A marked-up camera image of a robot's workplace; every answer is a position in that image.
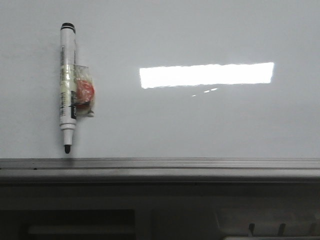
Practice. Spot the white black whiteboard marker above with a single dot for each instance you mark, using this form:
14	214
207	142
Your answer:
77	91

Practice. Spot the white whiteboard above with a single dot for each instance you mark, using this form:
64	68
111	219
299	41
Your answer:
173	78

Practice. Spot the grey slotted cabinet panel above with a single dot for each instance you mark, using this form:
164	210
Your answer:
230	211

